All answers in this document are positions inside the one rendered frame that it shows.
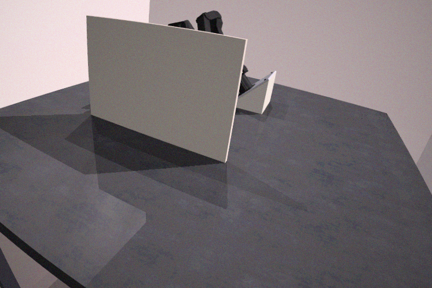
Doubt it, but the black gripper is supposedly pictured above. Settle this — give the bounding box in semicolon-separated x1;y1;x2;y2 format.
168;21;189;28

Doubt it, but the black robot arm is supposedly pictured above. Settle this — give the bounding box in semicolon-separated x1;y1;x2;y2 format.
185;10;255;96

